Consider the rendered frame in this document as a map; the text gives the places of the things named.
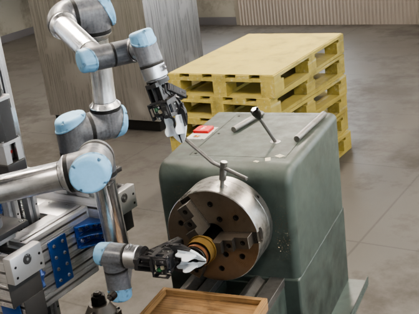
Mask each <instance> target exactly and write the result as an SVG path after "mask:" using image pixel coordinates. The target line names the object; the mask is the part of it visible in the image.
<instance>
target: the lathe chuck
mask: <svg viewBox="0 0 419 314"><path fill-rule="evenodd" d="M217 185H220V180H218V179H214V180H207V181H203V182H201V183H198V184H196V185H195V186H193V187H192V188H191V189H190V190H189V191H188V192H187V193H185V194H184V195H183V196H182V197H181V198H180V199H179V200H178V201H177V202H176V203H175V205H174V206H173V208H172V210H171V212H170V215H169V218H168V234H169V238H170V240H171V239H173V238H175V237H180V238H182V239H183V242H184V245H185V246H187V245H188V244H189V241H190V240H189V238H188V237H187V236H186V234H187V233H188V231H187V229H186V228H185V226H184V225H183V223H184V222H186V221H185V220H184V219H183V218H182V216H181V215H180V213H179V212H178V211H177V210H178V209H179V208H180V207H181V206H182V203H181V202H180V201H181V199H183V198H184V197H185V196H187V195H188V196H189V198H190V199H191V200H192V201H193V203H194V204H195V206H196V207H197V208H198V210H199V211H200V213H202V215H203V216H204V217H205V219H206V220H207V221H208V223H212V224H216V225H218V226H220V228H222V230H224V231H227V232H259V229H260V232H261V242H259V243H254V244H253V245H252V246H251V248H250V249H235V251H234V252H224V253H223V254H216V257H215V258H214V260H213V261H211V262H210V263H209V264H208V266H207V268H206V270H205V273H204V275H203V276H204V277H206V278H210V279H213V280H234V279H236V278H240V277H242V276H243V275H245V274H246V273H248V272H249V271H250V270H251V269H252V268H253V267H254V265H255V263H256V262H257V261H258V260H259V258H260V256H262V254H263V252H264V251H265V249H266V247H267V243H268V240H269V224H268V220H267V217H266V214H265V212H264V210H263V208H262V207H261V205H260V203H259V202H258V201H257V200H256V198H255V197H254V196H253V195H252V194H251V193H249V192H248V191H247V190H245V189H244V188H242V187H241V186H238V185H237V184H234V183H231V182H229V181H224V185H225V186H227V188H226V189H219V188H217ZM203 236H208V237H210V238H211V239H212V240H214V239H215V238H216V237H217V233H215V232H214V230H213V229H212V227H211V225H210V227H209V228H208V230H207V231H206V232H205V233H204V234H203Z"/></svg>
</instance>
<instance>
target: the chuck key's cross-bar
mask: <svg viewBox="0 0 419 314"><path fill-rule="evenodd" d="M185 141H186V142H187V143H188V144H189V145H190V146H191V147H192V148H194V149H195V150H196V151H197V152H198V153H199V154H200V155H201V156H203V157H204V158H205V159H207V160H208V161H209V162H210V163H211V164H213V165H215V166H217V167H219V168H220V164H219V163H217V162H215V161H213V160H212V159H211V158H210V157H209V156H208V155H207V154H205V153H204V152H203V151H201V150H200V149H199V148H198V147H197V146H196V145H195V144H194V143H192V142H191V141H190V140H189V139H188V138H187V137H186V138H185ZM224 170H225V171H227V172H229V173H231V174H233V175H235V176H237V177H239V178H241V179H243V180H245V181H247V180H248V177H246V176H244V175H242V174H240V173H238V172H236V171H234V170H232V169H229V168H227V167H225V169H224Z"/></svg>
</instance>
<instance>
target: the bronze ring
mask: <svg viewBox="0 0 419 314"><path fill-rule="evenodd" d="M187 247H189V248H191V249H192V250H194V251H196V252H197V253H199V254H200V255H202V256H203V257H204V258H205V259H206V263H205V264H204V265H202V266H201V267H198V268H195V269H202V268H203V267H204V266H205V265H208V264H209V263H210V262H211V261H213V260H214V258H215V257H216V253H217V251H216V246H215V244H214V243H213V240H212V239H211V238H210V237H208V236H203V235H196V236H194V237H193V238H192V239H191V240H190V241H189V244H188V245H187Z"/></svg>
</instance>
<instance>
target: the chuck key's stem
mask: <svg viewBox="0 0 419 314"><path fill-rule="evenodd" d="M227 165H228V162H227V161H225V160H222V161H220V169H219V180H220V185H219V187H220V188H225V187H224V181H225V180H226V172H227V171H225V170H224V169H225V167H227Z"/></svg>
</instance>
